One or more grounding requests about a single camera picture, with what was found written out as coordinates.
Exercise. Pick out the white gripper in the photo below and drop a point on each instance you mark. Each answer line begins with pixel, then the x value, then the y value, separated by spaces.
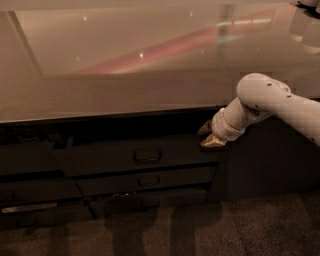
pixel 222 128

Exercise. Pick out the dark drawer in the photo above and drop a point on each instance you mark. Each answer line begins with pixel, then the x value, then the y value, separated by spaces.
pixel 27 158
pixel 144 181
pixel 103 207
pixel 43 215
pixel 39 190
pixel 133 154

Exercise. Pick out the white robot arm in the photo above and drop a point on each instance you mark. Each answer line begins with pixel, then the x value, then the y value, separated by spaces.
pixel 257 98

